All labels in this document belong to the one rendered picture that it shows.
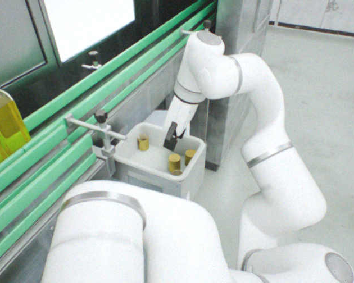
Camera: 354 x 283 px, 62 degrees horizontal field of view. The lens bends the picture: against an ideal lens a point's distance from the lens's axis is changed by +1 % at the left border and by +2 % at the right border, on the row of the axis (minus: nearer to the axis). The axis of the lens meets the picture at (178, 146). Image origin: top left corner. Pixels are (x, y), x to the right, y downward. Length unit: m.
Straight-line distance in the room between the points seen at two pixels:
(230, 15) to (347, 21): 2.92
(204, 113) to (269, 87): 1.04
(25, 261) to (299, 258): 0.49
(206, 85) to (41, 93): 0.58
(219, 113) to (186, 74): 0.98
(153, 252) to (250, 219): 0.24
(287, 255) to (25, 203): 0.45
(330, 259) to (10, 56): 0.78
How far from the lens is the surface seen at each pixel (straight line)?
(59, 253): 0.30
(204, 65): 0.54
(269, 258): 0.48
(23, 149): 0.70
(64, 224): 0.32
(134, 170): 0.79
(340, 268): 0.46
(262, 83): 0.59
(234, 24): 1.36
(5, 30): 0.84
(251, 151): 0.50
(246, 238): 0.54
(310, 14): 4.17
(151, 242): 0.37
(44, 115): 0.82
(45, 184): 0.63
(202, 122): 1.65
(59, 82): 1.02
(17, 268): 0.66
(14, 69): 0.86
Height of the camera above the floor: 1.38
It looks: 42 degrees down
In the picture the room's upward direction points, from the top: straight up
